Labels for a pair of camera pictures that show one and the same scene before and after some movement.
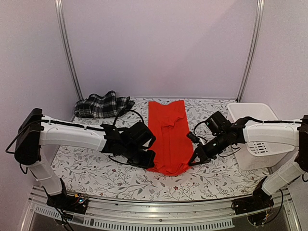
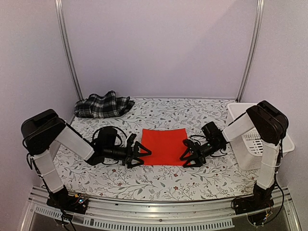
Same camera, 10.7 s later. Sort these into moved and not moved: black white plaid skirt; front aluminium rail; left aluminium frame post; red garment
Moved: red garment
Not moved: left aluminium frame post; front aluminium rail; black white plaid skirt
